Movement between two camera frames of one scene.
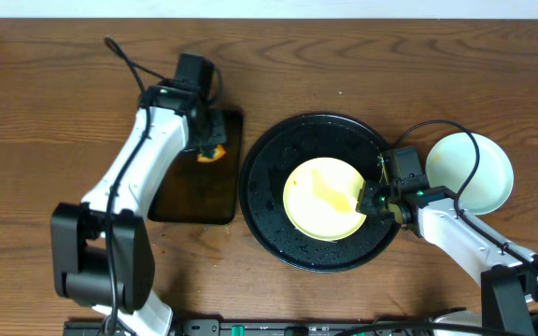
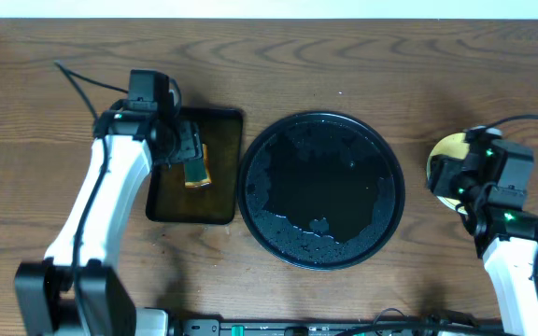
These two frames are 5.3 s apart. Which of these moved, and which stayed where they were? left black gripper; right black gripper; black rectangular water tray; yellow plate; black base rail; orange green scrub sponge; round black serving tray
Moved: right black gripper; left black gripper; yellow plate; orange green scrub sponge
Stayed: black rectangular water tray; black base rail; round black serving tray
